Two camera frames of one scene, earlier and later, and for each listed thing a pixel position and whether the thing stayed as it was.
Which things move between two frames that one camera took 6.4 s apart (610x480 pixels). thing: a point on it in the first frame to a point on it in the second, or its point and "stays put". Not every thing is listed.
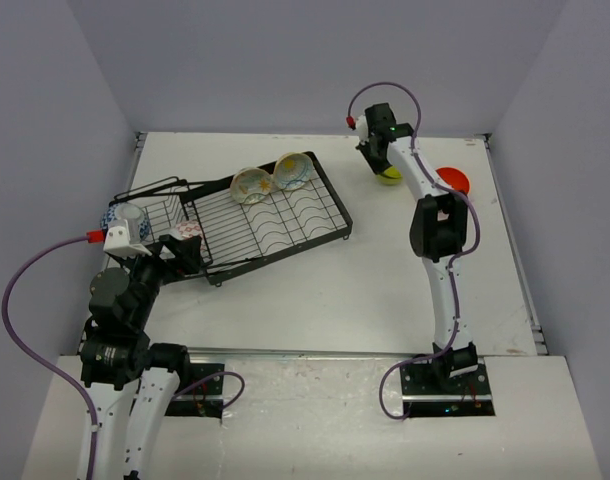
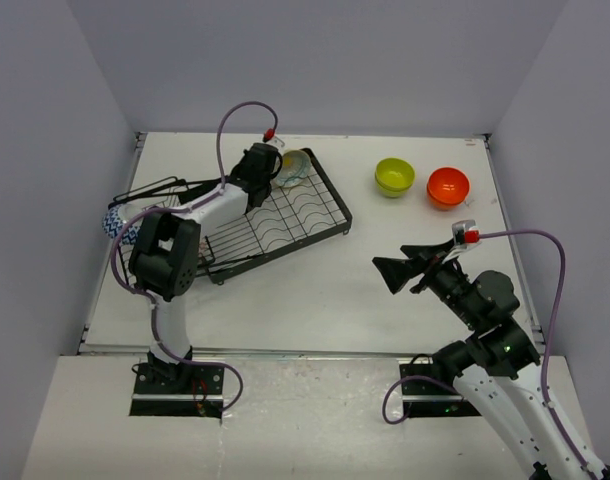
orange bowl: x=455 y=178 stays put
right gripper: x=377 y=168 to x=397 y=271
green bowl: x=388 y=181 to x=393 y=193
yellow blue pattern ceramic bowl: x=292 y=170 stays put
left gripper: x=186 y=252 to x=242 y=161
